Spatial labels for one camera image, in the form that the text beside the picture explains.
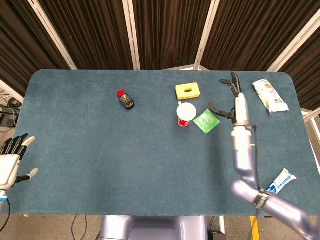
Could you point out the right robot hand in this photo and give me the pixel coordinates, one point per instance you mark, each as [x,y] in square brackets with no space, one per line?
[242,110]

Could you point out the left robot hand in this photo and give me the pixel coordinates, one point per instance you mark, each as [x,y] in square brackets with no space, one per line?
[8,165]

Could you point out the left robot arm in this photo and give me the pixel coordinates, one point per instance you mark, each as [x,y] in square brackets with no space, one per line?
[2,202]

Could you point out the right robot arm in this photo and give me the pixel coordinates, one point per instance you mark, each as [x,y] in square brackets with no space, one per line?
[242,155]

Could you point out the red paper cup white lid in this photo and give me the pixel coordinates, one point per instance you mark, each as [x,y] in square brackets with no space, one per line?
[185,115]

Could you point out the white snack bag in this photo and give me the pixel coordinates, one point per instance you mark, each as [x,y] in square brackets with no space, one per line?
[271,96]

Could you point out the green sachet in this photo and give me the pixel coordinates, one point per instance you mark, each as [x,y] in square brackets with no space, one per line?
[207,121]

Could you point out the black box on floor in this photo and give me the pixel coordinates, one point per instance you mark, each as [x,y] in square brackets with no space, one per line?
[6,117]

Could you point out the yellow sponge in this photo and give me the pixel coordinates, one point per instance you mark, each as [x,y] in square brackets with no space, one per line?
[188,91]

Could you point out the dark brown curtain panel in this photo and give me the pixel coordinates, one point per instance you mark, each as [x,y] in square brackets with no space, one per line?
[90,32]
[250,35]
[170,32]
[20,50]

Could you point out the blue white toothpaste tube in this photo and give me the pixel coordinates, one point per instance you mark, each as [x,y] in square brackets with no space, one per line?
[282,181]

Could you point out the blue table cloth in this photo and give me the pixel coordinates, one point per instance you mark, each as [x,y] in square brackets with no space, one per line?
[112,162]

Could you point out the black bottle red cap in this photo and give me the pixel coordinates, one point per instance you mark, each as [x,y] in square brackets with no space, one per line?
[127,100]

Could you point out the yellow bar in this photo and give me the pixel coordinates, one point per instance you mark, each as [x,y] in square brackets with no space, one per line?
[255,227]

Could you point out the lavender robot torso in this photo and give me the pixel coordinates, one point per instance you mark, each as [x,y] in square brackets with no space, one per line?
[155,227]

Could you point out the white screen post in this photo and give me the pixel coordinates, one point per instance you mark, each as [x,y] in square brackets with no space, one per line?
[52,35]
[10,90]
[206,32]
[132,35]
[295,42]

